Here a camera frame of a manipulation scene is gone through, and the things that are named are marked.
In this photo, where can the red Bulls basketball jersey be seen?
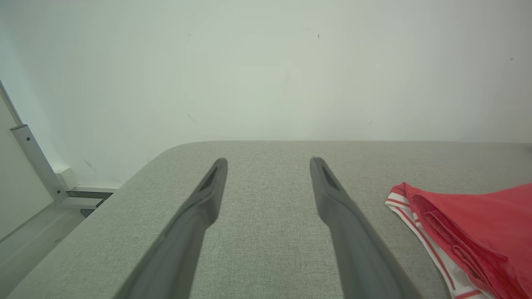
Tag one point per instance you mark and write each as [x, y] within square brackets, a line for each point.
[490, 224]

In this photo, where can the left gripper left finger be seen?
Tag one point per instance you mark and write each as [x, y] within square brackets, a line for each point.
[178, 249]

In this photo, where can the white board panel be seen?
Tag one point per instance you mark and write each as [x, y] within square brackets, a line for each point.
[16, 178]

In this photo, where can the grey metal frame bar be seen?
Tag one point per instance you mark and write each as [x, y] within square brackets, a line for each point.
[37, 162]

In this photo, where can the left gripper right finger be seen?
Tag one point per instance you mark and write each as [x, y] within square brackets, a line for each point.
[357, 249]

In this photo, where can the white wall baseboard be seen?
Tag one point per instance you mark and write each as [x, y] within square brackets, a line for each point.
[68, 178]

